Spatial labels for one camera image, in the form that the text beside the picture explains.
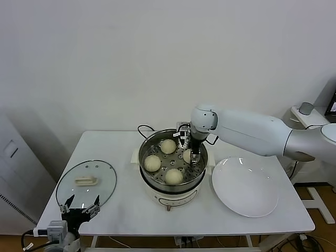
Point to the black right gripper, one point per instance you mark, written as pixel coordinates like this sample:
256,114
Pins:
196,144

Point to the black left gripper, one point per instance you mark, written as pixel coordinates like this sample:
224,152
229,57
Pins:
76,216

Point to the white steamed baozi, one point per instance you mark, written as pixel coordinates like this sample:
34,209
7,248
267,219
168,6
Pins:
152,163
186,156
168,146
174,177

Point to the round glass pot lid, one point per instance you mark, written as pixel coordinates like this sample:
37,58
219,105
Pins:
105,173

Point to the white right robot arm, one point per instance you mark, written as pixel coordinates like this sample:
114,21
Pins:
249,136

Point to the large white plate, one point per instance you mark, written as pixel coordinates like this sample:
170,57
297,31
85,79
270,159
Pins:
244,186

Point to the white cabinet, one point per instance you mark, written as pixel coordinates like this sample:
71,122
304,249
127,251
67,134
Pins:
15,183

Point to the white power strip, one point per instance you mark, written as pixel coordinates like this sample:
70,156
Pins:
187,241

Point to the grey cylinder speaker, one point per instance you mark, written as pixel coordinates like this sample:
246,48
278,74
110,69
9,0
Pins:
306,109

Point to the black monitor screen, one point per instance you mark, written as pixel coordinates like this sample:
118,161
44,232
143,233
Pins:
331,105

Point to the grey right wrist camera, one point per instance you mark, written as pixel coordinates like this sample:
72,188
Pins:
183,125

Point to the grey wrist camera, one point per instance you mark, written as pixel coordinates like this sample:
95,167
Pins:
183,125
57,230

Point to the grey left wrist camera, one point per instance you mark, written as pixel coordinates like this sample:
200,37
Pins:
57,230

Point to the white table frame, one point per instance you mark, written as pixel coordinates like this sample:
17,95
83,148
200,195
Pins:
93,240

